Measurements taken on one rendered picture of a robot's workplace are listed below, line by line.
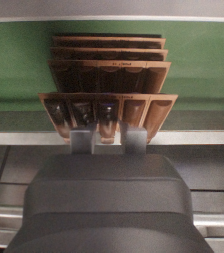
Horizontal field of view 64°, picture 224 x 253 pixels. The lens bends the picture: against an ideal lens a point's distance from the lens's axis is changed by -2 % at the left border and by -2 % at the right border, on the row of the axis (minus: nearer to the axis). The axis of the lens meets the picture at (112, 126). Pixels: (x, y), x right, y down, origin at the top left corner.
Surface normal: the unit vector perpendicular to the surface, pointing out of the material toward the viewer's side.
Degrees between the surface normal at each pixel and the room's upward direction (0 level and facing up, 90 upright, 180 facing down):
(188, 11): 90
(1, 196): 90
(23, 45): 2
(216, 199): 90
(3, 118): 90
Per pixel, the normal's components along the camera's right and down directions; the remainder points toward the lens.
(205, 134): 0.00, 0.11
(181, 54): 0.00, 0.88
